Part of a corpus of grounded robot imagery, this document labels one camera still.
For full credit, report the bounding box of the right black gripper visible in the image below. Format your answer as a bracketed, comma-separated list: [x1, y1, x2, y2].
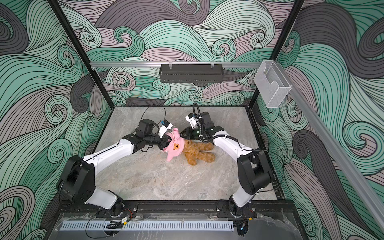
[178, 126, 207, 140]

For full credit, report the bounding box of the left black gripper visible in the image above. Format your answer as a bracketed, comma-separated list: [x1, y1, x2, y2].
[145, 133, 176, 151]

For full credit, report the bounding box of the pink teddy hoodie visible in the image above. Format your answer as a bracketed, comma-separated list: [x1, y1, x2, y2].
[162, 128, 185, 162]

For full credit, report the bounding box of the brown teddy bear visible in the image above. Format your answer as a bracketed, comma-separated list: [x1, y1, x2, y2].
[183, 140, 216, 166]

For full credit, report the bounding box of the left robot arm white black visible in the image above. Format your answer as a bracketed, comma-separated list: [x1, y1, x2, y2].
[57, 119, 173, 216]

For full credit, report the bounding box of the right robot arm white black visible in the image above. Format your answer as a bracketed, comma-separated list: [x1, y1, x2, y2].
[181, 112, 272, 210]

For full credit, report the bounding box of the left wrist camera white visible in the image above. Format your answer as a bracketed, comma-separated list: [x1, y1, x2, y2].
[158, 120, 173, 138]

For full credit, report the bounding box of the black perforated wall tray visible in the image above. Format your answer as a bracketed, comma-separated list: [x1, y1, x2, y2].
[160, 65, 224, 84]

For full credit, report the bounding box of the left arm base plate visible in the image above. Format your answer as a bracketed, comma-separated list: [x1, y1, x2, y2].
[96, 200, 138, 218]

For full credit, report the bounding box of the clear acrylic wall box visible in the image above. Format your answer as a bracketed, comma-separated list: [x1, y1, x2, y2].
[254, 60, 292, 109]

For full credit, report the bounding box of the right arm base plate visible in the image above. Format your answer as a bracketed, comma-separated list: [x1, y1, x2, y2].
[216, 199, 257, 220]

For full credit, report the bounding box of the back aluminium rail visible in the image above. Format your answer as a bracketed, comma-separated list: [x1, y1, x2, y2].
[90, 61, 262, 69]

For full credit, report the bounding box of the white slotted cable duct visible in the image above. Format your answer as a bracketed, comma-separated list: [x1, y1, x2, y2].
[59, 220, 235, 232]

